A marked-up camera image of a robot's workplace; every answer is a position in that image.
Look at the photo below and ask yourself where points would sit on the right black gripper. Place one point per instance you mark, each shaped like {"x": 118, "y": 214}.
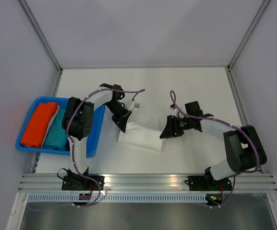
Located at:
{"x": 170, "y": 131}

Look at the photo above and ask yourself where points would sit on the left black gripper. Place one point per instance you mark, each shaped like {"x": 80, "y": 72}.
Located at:
{"x": 121, "y": 120}

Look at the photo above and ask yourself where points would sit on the white t-shirt with robot print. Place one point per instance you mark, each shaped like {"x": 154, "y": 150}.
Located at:
{"x": 141, "y": 136}

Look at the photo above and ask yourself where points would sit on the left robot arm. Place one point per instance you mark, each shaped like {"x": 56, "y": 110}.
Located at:
{"x": 78, "y": 121}

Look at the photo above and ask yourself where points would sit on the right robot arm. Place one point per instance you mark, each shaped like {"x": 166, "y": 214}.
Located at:
{"x": 243, "y": 148}

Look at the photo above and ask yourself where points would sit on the blue plastic bin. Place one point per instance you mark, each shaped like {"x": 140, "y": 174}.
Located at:
{"x": 93, "y": 138}

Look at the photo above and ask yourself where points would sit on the teal rolled t-shirt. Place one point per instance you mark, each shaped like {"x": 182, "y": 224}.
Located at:
{"x": 56, "y": 139}

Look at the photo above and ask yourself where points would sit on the orange rolled t-shirt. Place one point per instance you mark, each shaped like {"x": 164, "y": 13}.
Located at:
{"x": 38, "y": 125}

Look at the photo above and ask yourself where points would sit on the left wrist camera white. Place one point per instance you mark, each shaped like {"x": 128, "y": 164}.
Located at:
{"x": 133, "y": 104}

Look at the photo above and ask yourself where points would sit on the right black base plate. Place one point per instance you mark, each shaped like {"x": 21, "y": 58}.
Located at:
{"x": 199, "y": 183}

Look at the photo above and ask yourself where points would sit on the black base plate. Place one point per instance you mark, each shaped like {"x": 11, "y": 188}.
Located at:
{"x": 74, "y": 182}
{"x": 199, "y": 183}

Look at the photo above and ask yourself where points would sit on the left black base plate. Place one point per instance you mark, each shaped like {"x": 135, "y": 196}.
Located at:
{"x": 74, "y": 182}

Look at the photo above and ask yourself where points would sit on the aluminium mounting rail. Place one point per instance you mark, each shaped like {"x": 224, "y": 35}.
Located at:
{"x": 149, "y": 183}

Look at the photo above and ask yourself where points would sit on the white slotted cable duct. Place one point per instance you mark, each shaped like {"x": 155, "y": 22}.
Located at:
{"x": 120, "y": 198}

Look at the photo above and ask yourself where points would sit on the left aluminium frame post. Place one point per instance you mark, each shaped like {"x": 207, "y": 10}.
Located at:
{"x": 39, "y": 33}

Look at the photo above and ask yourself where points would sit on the aluminium frame post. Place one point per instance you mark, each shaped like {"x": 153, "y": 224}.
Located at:
{"x": 39, "y": 33}
{"x": 253, "y": 24}

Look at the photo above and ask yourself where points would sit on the right aluminium frame post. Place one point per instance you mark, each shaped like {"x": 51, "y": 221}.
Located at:
{"x": 253, "y": 24}

